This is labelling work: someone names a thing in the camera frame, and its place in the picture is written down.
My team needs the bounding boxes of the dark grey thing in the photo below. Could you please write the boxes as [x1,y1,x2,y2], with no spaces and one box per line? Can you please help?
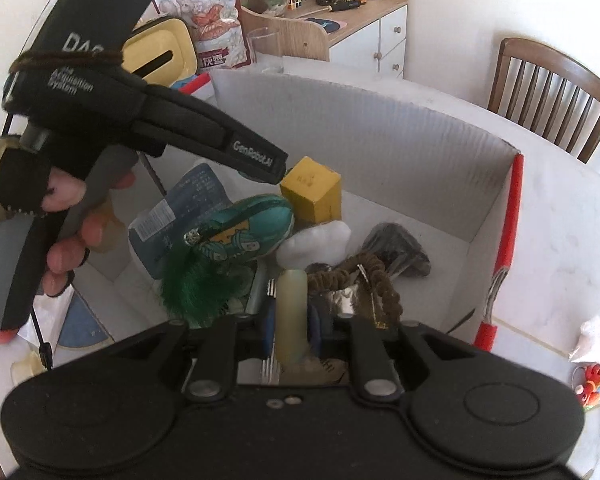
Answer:
[362,222,431,278]

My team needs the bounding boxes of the black cord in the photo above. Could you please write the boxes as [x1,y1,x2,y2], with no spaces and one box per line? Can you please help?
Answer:
[30,305,52,372]

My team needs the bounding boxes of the blue round mouse pad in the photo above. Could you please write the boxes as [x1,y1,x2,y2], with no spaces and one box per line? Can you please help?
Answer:
[302,17,348,33]

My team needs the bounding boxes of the small yellow carton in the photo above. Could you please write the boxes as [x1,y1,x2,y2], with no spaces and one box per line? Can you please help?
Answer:
[280,156,342,223]

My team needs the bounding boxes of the grey metal tube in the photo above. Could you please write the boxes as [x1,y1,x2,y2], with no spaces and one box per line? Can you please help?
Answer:
[247,260,276,317]

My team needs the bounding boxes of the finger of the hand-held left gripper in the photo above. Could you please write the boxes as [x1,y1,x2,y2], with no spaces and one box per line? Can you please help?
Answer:
[237,160,287,185]

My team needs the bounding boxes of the clear drinking glass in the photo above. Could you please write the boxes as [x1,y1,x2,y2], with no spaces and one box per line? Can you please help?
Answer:
[246,27,285,75]

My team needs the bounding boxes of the green feather toy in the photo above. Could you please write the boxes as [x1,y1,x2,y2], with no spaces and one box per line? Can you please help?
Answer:
[160,245,241,328]

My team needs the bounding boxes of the crumpled white tissue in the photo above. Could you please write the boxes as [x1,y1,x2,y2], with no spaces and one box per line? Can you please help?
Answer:
[569,304,600,363]

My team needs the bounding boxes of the wooden chair slatted back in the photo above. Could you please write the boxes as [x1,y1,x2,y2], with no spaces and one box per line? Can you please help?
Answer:
[487,37,600,163]

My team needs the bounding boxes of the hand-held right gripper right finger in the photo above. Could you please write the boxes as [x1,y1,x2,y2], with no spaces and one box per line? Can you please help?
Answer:
[307,303,483,404]

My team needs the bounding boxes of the white lumpy thing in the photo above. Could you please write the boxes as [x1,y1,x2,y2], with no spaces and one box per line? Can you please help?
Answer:
[276,220,353,271]

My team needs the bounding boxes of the small red toy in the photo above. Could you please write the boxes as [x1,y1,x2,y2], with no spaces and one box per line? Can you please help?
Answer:
[575,364,600,406]

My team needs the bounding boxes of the wooden sideboard white doors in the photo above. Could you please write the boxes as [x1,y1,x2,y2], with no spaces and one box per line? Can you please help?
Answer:
[240,0,410,80]

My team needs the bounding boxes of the teal shoe-shaped pouch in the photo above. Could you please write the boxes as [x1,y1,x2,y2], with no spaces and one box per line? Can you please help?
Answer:
[182,194,296,263]

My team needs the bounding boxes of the white cardboard box red edges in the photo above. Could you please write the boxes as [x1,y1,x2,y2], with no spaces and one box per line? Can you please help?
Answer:
[82,67,526,386]

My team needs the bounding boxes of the blue printed packet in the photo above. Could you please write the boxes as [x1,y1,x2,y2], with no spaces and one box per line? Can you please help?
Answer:
[128,162,231,278]

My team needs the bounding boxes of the red white printed bag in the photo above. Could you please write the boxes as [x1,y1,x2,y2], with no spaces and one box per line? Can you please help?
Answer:
[152,0,253,73]

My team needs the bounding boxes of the cream translucent stick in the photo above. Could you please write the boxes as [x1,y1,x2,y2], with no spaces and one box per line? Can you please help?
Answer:
[275,269,310,363]

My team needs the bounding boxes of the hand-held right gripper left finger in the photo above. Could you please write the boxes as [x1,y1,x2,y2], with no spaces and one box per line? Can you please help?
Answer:
[112,305,277,404]

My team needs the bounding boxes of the yellow tissue box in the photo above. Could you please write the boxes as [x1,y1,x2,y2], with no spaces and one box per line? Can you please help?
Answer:
[122,16,199,88]

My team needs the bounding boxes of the person's left hand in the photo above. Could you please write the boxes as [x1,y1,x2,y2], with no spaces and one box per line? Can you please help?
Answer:
[0,135,137,297]

